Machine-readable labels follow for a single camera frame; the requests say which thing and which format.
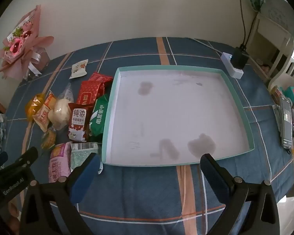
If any black smartphone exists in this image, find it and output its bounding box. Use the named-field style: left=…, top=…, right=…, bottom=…
left=280, top=95, right=293, bottom=150

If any white power strip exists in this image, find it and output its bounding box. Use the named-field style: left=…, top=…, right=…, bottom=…
left=220, top=52, right=244, bottom=79

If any white cable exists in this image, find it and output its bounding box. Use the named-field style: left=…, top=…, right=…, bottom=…
left=186, top=38, right=223, bottom=54

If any blue plaid bedsheet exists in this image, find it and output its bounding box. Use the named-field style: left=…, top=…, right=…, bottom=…
left=0, top=37, right=294, bottom=235

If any orange white snack packet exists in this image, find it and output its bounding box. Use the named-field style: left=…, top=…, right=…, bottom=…
left=32, top=93, right=57, bottom=133

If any clear steamed bun packet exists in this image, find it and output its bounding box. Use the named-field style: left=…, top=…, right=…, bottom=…
left=48, top=83, right=75, bottom=131

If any silver green snack packet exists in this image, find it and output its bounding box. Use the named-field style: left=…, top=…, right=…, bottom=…
left=70, top=142, right=104, bottom=174

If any orange bread packet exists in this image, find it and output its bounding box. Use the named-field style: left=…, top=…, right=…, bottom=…
left=25, top=93, right=46, bottom=123

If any small white snack packet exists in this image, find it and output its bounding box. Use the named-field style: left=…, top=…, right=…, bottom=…
left=69, top=59, right=89, bottom=79

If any glass vase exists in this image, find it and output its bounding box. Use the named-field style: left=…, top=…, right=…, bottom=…
left=24, top=48, right=51, bottom=80

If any dark red milk snack packet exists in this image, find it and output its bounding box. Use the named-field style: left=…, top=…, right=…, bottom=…
left=68, top=102, right=93, bottom=142

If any shallow teal cardboard box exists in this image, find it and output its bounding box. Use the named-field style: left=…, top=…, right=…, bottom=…
left=102, top=65, right=256, bottom=168

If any yellow snack packet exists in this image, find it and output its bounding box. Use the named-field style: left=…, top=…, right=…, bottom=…
left=40, top=128, right=57, bottom=151

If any pink snack packet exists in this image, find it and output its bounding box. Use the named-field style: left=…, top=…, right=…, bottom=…
left=48, top=142, right=73, bottom=183

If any white nightstand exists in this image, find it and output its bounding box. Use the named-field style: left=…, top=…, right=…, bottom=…
left=253, top=13, right=293, bottom=64

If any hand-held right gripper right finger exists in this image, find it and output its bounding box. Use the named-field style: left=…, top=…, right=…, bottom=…
left=200, top=153, right=281, bottom=235

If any black cable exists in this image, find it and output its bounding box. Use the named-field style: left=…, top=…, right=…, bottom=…
left=239, top=0, right=262, bottom=49

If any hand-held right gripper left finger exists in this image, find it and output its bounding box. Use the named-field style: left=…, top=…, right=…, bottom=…
left=19, top=153, right=101, bottom=235

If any grey lace cloth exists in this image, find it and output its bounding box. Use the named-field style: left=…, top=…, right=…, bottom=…
left=249, top=0, right=294, bottom=33

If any black charger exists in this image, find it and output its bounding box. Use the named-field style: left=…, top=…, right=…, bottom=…
left=231, top=46, right=249, bottom=69

